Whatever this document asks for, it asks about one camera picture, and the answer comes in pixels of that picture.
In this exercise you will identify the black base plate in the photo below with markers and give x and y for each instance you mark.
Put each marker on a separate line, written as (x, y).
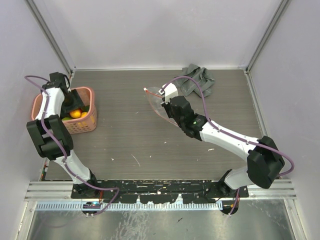
(167, 191)

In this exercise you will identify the green lime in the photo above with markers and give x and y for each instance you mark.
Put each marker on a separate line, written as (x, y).
(66, 119)

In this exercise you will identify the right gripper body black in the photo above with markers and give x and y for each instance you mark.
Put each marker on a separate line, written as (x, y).
(169, 111)

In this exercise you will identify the grey crumpled cloth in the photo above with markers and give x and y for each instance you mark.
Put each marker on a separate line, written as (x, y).
(201, 75)

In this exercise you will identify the dark green fruit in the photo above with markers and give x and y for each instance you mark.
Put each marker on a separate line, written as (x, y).
(85, 108)

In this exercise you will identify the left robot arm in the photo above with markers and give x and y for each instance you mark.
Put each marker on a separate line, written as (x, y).
(51, 137)

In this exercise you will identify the yellow lemon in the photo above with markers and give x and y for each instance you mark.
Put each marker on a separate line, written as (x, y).
(83, 114)

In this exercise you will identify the orange fruit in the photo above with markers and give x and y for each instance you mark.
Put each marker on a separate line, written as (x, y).
(75, 114)

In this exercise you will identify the grey cable duct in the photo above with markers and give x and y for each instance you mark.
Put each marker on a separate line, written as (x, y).
(95, 206)

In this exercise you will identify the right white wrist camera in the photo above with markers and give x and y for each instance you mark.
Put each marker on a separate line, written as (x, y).
(169, 92)

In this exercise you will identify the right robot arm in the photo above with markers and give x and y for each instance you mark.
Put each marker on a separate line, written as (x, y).
(263, 161)

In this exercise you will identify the pink plastic basket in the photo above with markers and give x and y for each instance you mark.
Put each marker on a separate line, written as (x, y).
(85, 120)

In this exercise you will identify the clear zip top bag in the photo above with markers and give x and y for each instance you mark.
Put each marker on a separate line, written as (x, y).
(155, 100)

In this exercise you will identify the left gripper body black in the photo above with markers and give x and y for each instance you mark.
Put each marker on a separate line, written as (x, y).
(72, 101)

